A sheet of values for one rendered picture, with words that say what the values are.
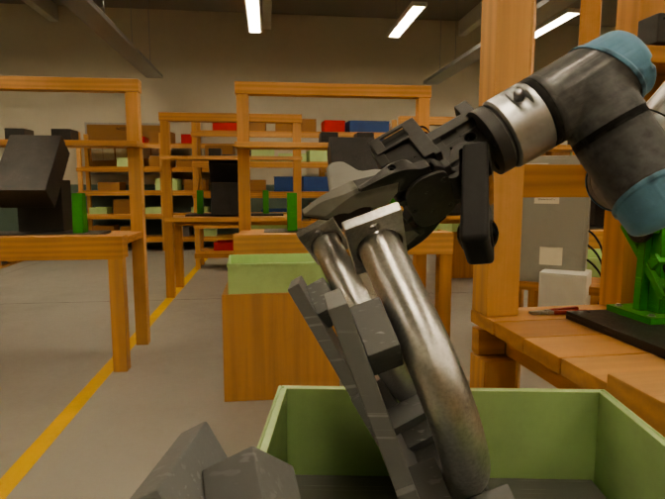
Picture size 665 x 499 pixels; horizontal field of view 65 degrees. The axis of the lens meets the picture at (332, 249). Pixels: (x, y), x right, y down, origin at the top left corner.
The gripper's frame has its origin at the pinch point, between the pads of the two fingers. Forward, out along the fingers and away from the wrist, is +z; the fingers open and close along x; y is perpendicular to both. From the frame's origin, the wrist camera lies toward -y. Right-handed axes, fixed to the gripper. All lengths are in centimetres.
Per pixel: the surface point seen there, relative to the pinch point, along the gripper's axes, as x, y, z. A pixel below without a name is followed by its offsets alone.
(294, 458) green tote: -24.0, -7.8, 18.5
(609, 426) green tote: -30.5, -20.3, -17.8
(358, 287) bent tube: 1.1, -6.3, -0.6
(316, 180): -505, 536, 12
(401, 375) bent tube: -4.3, -13.4, 0.0
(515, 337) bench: -78, 14, -23
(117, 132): -491, 919, 308
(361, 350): 14.5, -19.1, 0.1
